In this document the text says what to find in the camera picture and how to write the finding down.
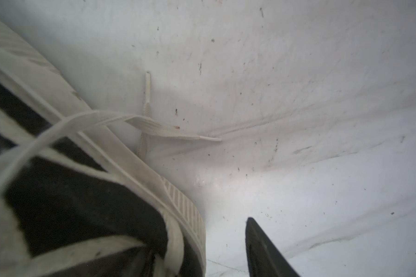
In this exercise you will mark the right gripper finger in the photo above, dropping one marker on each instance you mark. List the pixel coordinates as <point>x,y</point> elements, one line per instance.
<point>264,259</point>

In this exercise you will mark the black white sneaker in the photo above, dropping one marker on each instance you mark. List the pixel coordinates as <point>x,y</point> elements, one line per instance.
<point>76,197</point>

